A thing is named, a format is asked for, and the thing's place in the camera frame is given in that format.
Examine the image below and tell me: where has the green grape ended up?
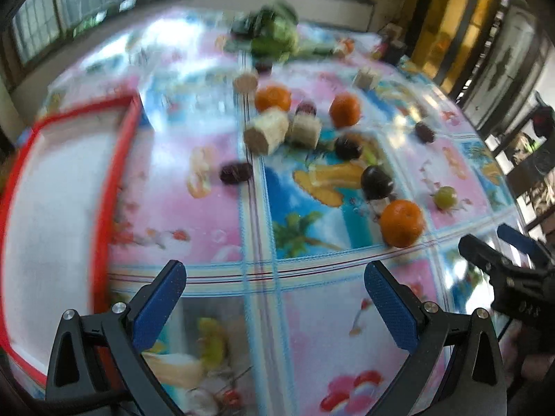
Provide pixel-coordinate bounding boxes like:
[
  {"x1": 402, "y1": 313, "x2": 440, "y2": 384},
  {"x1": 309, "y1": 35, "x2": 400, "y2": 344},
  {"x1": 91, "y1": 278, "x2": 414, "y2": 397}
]
[{"x1": 434, "y1": 186, "x2": 458, "y2": 210}]

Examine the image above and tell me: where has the orange mandarin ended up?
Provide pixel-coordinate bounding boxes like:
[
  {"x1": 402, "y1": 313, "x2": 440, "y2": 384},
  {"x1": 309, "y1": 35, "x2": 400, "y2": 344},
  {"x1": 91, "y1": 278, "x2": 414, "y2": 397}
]
[
  {"x1": 329, "y1": 92, "x2": 361, "y2": 129},
  {"x1": 254, "y1": 86, "x2": 292, "y2": 113},
  {"x1": 379, "y1": 200, "x2": 425, "y2": 248}
]

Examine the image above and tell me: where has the wrinkled red jujube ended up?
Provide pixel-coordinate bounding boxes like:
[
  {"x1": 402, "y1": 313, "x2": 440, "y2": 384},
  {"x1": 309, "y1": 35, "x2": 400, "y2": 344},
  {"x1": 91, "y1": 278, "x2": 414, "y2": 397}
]
[
  {"x1": 219, "y1": 162, "x2": 253, "y2": 185},
  {"x1": 414, "y1": 121, "x2": 436, "y2": 144}
]

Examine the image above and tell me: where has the dark purple plum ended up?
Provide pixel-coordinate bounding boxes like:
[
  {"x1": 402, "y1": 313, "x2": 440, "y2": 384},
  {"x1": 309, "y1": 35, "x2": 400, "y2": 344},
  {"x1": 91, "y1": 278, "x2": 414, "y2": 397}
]
[{"x1": 360, "y1": 165, "x2": 394, "y2": 200}]

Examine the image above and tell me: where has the pale sugarcane piece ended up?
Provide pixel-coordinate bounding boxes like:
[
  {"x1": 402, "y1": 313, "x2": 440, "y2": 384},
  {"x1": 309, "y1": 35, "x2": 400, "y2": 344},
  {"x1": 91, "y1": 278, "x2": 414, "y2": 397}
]
[{"x1": 287, "y1": 113, "x2": 322, "y2": 149}]

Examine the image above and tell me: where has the large sugarcane chunk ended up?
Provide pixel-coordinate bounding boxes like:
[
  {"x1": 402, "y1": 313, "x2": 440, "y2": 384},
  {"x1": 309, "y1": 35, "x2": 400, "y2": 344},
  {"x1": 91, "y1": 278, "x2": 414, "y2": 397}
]
[{"x1": 244, "y1": 107, "x2": 289, "y2": 156}]

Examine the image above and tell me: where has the red rimmed white tray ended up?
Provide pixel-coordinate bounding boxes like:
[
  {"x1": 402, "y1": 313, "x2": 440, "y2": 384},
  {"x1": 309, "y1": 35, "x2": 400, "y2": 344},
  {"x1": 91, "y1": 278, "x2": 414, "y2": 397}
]
[{"x1": 1, "y1": 94, "x2": 143, "y2": 386}]

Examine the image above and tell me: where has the pale cube chunk far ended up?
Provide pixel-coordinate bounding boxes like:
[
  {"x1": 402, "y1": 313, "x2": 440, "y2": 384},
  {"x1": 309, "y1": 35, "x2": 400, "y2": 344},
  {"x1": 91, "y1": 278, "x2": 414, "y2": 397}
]
[{"x1": 353, "y1": 67, "x2": 381, "y2": 91}]

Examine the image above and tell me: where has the small jujube behind cube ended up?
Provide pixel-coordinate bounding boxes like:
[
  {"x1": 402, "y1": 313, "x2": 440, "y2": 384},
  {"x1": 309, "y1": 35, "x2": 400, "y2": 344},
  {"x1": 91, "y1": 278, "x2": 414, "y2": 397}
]
[{"x1": 296, "y1": 101, "x2": 317, "y2": 115}]

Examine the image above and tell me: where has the colourful fruit print tablecloth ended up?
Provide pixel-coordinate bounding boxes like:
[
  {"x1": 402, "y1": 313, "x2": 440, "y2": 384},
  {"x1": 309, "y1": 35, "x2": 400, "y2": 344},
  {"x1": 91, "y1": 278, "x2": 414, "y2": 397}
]
[{"x1": 41, "y1": 11, "x2": 527, "y2": 415}]

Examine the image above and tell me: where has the round sugarcane slice far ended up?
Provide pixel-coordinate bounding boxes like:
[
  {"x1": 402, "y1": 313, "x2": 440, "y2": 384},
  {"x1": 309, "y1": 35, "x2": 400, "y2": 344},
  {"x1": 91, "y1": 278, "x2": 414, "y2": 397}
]
[{"x1": 232, "y1": 71, "x2": 259, "y2": 95}]

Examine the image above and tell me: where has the dark jujube near vegetable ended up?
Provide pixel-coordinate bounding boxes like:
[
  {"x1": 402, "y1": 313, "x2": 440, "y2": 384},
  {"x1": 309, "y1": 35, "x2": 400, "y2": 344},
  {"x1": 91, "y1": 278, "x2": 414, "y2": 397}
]
[{"x1": 253, "y1": 60, "x2": 273, "y2": 75}]

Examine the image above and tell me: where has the green leafy vegetable bunch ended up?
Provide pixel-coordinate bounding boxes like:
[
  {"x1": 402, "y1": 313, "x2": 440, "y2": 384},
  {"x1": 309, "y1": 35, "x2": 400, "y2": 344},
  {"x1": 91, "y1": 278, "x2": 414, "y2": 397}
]
[{"x1": 225, "y1": 0, "x2": 348, "y2": 63}]

